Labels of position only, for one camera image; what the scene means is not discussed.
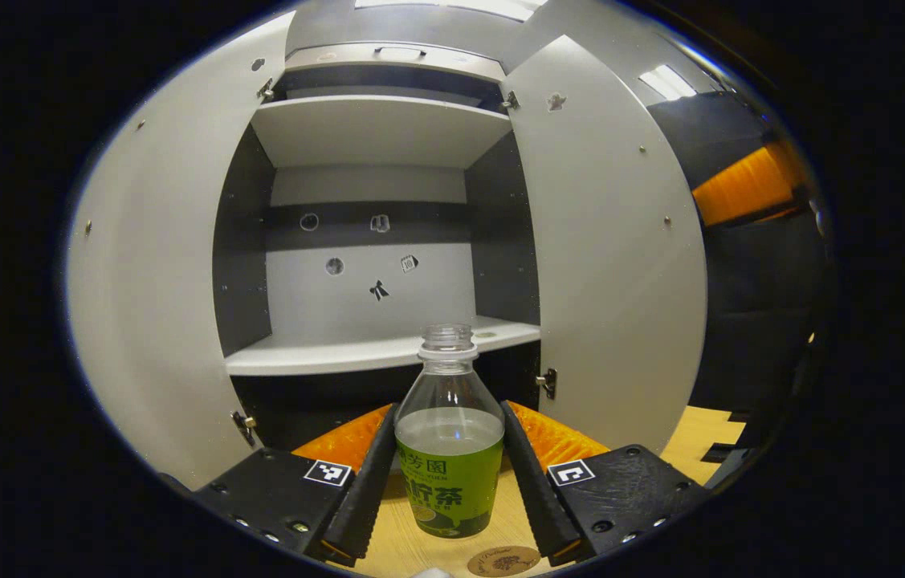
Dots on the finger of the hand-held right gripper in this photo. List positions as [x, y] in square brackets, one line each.
[749, 185]

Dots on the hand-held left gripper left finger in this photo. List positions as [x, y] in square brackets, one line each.
[372, 498]

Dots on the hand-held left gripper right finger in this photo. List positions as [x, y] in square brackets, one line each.
[536, 502]

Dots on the round brown coaster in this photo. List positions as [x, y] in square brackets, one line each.
[504, 562]

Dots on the clear bottle with green label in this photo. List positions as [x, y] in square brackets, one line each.
[448, 482]

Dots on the grey cabinet door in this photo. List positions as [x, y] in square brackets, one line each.
[155, 281]
[613, 265]

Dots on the grey cabinet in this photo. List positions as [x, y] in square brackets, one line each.
[372, 132]

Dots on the grey cabinet drawer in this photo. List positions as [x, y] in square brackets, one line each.
[340, 60]

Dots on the black backdrop cloth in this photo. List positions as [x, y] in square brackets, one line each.
[757, 321]

